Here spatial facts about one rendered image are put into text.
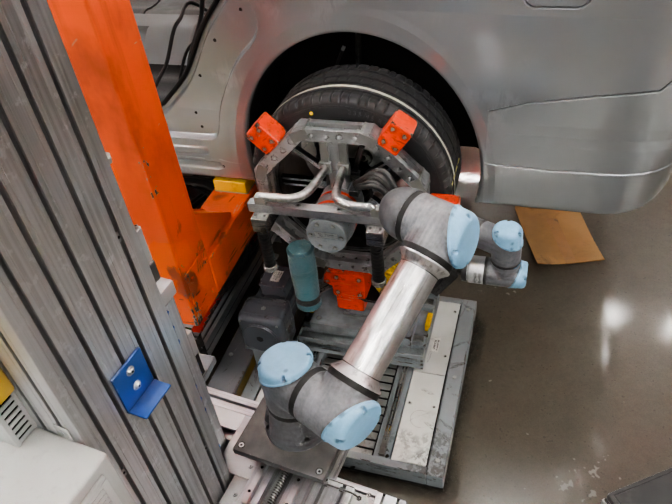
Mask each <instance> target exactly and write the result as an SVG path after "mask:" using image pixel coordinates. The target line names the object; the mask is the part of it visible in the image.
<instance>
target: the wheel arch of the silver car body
mask: <svg viewBox="0 0 672 504"><path fill-rule="evenodd" d="M355 33H361V53H362V64H366V65H369V66H371V65H373V66H378V67H379V68H385V69H388V70H390V72H391V71H394V72H396V73H397V74H401V75H403V76H405V77H406V78H407V79H411V80H412V81H413V83H417V84H418V85H420V86H421V87H422V89H425V90H426V91H427V92H429V93H430V96H433V97H434V98H435V99H436V102H439V104H440V105H441V106H442V107H443V110H445V111H446V113H447V114H448V116H449V118H450V119H451V121H452V123H453V126H454V127H455V130H456V132H457V136H458V138H459V142H460V146H467V147H476V148H479V153H480V164H481V174H480V181H479V185H478V190H477V194H476V198H475V202H476V203H479V199H480V196H481V192H482V188H483V181H484V159H483V151H482V145H481V141H480V137H479V134H478V130H477V127H476V125H475V122H474V120H473V117H472V115H471V113H470V111H469V109H468V107H467V105H466V104H465V102H464V100H463V99H462V97H461V95H460V94H459V93H458V91H457V90H456V88H455V87H454V86H453V85H452V83H451V82H450V81H449V80H448V79H447V77H446V76H445V75H444V74H443V73H442V72H441V71H440V70H439V69H438V68H437V67H436V66H434V65H433V64H432V63H431V62H430V61H428V60H427V59H426V58H425V57H423V56H422V55H420V54H419V53H417V52H416V51H414V50H413V49H411V48H409V47H408V46H406V45H404V44H402V43H400V42H398V41H396V40H393V39H391V38H388V37H385V36H382V35H379V34H376V33H372V32H367V31H361V30H351V29H336V30H327V31H321V32H317V33H313V34H310V35H307V36H304V37H302V38H300V39H298V40H296V41H294V42H292V43H290V44H289V45H287V46H285V47H284V48H283V49H281V50H280V51H279V52H277V53H276V54H275V55H274V56H273V57H272V58H271V59H270V60H269V61H268V62H267V64H266V65H265V66H264V67H263V69H262V70H261V71H260V73H259V75H258V76H257V78H256V80H255V82H254V84H253V86H252V88H251V91H250V93H249V96H248V99H247V103H246V107H245V113H244V122H243V138H244V147H245V153H246V158H247V162H248V165H249V168H250V171H251V174H252V176H253V178H254V174H253V157H254V150H255V145H254V144H253V143H252V142H251V141H250V140H248V139H247V138H246V137H245V135H246V133H247V132H248V130H249V129H250V128H251V126H252V125H253V124H254V123H255V121H256V120H257V119H258V118H259V117H260V116H261V115H262V114H263V113H264V112H267V113H268V114H269V115H270V116H272V115H273V113H274V112H275V111H276V109H277V108H278V106H279V105H280V104H281V102H282V101H283V99H284V98H285V97H286V95H287V94H288V93H289V91H290V90H291V89H292V88H293V87H294V86H295V85H296V84H297V83H298V82H300V81H301V80H302V79H304V78H305V77H307V76H308V75H310V74H312V73H314V72H316V71H319V70H321V69H325V68H327V67H331V66H333V67H334V66H335V64H336V61H337V58H338V56H339V53H340V51H341V48H342V46H343V45H344V46H346V48H345V50H344V52H343V54H342V57H341V59H340V62H339V64H338V65H340V66H341V65H343V64H350V65H351V64H356V54H355Z"/></svg>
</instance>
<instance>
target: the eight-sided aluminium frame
mask: <svg viewBox="0 0 672 504"><path fill-rule="evenodd" d="M344 128H345V129H344ZM381 131H382V128H380V127H378V126H377V125H376V124H375V123H368V122H366V121H365V122H350V121H336V120H321V119H311V118H308V119H306V118H301V119H300V120H299V121H298V122H296V123H295V124H294V126H293V127H292V128H291V129H290V130H289V131H288V132H287V133H286V134H285V136H284V137H283V139H282V140H281V142H280V143H279V144H278V145H277V146H276V147H275V148H274V149H273V150H272V151H271V152H270V153H269V154H268V155H266V154H265V155H264V156H263V157H262V158H261V160H260V161H259V163H258V164H257V166H256V167H255V169H254V172H255V178H256V181H257V186H258V191H259V192H269V193H279V192H278V187H277V182H276V176H275V171H274V167H275V166H276V165H277V164H278V163H279V162H280V161H281V160H282V159H283V158H285V157H286V156H287V155H288V154H289V153H290V152H291V151H292V150H293V149H294V148H295V147H296V146H297V145H298V144H299V143H300V142H301V141H312V142H319V141H325V142H327V143H346V144H351V145H364V146H366V147H367V148H368V149H369V150H370V151H371V152H372V153H374V154H375V155H376V156H377V157H378V158H379V159H380V160H381V161H382V162H384V163H385V164H386V165H387V166H388V167H389V168H390V169H391V170H392V171H394V172H395V173H396V174H397V175H398V176H399V177H400V178H401V179H402V180H403V181H405V182H406V183H407V184H408V185H409V186H410V187H412V188H416V189H419V190H422V191H424V192H426V193H428V194H430V182H431V181H430V174H429V173H428V172H427V171H426V170H425V168H424V167H422V166H421V165H420V164H419V163H417V162H416V161H415V160H414V159H413V158H412V157H411V156H410V155H409V154H408V153H407V152H406V151H404V150H403V149H401V151H400V152H399V153H398V154H397V155H396V156H395V155H393V154H392V153H390V152H389V151H387V150H386V149H385V148H383V147H382V146H380V145H379V144H377V142H378V138H379V136H380V133H381ZM355 137H356V138H355ZM271 231H273V232H275V233H276V234H277V235H278V236H280V237H281V238H282V239H283V240H285V241H286V242H287V243H288V244H290V243H291V242H293V241H295V240H299V239H304V240H308V238H307V235H306V231H305V230H303V229H302V228H301V227H300V226H299V225H297V224H296V223H295V222H294V221H293V220H291V219H290V218H289V217H288V216H285V215H279V216H278V218H277V219H276V221H275V223H274V225H273V226H272V228H271ZM308 241H309V240H308ZM401 244H402V242H401V241H399V240H398V241H396V242H395V243H394V244H392V245H391V246H389V247H388V248H386V249H385V250H383V255H384V270H385V272H386V270H388V269H389V268H391V267H392V266H394V265H395V264H397V263H398V262H400V260H401V253H400V250H399V247H400V245H401ZM314 254H315V258H316V264H317V266H318V267H322V268H325V266H326V267H330V268H334V269H341V270H348V271H355V272H363V273H370V274H371V275H372V265H371V253H368V252H360V251H352V250H344V249H342V250H341V251H338V252H325V251H322V250H320V249H318V248H316V247H315V246H314Z"/></svg>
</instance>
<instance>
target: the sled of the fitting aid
mask: <svg viewBox="0 0 672 504"><path fill-rule="evenodd" d="M438 306H439V295H438V296H435V295H434V294H432V293H430V294H429V296H428V298H427V300H426V301H425V303H424V305H423V307H422V308H421V312H420V315H419V319H418V323H417V326H416V330H415V334H414V337H413V341H412V344H411V346H408V345H402V344H401V345H400V346H399V348H398V350H397V352H396V353H395V355H394V357H393V358H392V360H391V362H390V364H393V365H399V366H405V367H411V368H416V369H422V370H423V367H424V362H425V358H426V354H427V350H428V346H429V342H430V338H431V334H432V330H433V326H434V322H435V318H436V314H437V310H438ZM313 313H314V311H313V312H307V313H306V316H305V318H304V320H303V322H302V325H301V327H300V329H299V331H298V334H297V340H298V342H300V343H303V344H305V345H306V346H307V347H308V348H309V349H310V350H312V351H318V352H324V353H330V354H335V355H341V356H345V354H346V352H347V350H348V349H349V347H350V345H351V344H352V342H353V340H354V339H355V337H353V336H347V335H340V334H334V333H328V332H322V331H316V330H311V327H310V320H311V318H312V316H313Z"/></svg>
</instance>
